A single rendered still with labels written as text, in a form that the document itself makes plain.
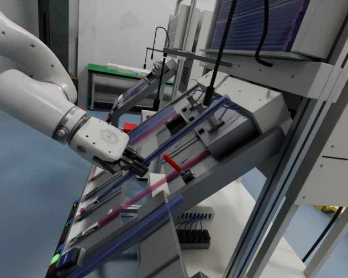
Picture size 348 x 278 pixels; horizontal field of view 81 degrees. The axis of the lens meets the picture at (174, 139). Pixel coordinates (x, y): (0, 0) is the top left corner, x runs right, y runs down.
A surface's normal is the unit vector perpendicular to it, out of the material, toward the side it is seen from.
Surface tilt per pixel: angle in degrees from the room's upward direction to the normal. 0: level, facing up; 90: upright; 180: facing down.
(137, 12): 90
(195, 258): 0
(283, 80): 90
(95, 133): 27
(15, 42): 120
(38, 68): 109
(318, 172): 90
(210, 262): 0
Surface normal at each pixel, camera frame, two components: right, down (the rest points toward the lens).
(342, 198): 0.18, 0.41
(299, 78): -0.96, -0.12
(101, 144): 0.56, -0.63
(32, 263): 0.21, -0.90
